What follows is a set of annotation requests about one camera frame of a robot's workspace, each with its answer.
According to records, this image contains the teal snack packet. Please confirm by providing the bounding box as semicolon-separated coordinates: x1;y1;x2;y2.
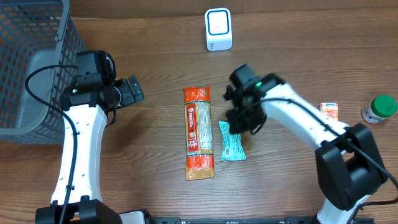
218;121;246;161

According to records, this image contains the red spaghetti pasta package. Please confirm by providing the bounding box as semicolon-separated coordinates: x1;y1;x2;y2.
183;86;215;180

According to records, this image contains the orange tissue pack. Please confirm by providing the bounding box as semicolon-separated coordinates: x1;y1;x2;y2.
319;102;338;121

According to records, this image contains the green lid jar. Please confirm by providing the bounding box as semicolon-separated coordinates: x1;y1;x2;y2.
361;95;397;124

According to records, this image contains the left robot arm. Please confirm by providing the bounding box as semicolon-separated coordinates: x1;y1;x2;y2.
35;50;149;223

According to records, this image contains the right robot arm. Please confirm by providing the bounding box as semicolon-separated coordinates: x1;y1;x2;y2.
224;65;388;223

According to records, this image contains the white barcode scanner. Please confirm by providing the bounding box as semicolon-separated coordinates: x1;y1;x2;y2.
205;7;233;52

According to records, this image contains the grey plastic mesh basket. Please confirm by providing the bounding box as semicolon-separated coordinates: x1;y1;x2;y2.
1;0;86;144

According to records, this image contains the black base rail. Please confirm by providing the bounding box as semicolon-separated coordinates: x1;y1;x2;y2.
148;217;318;224

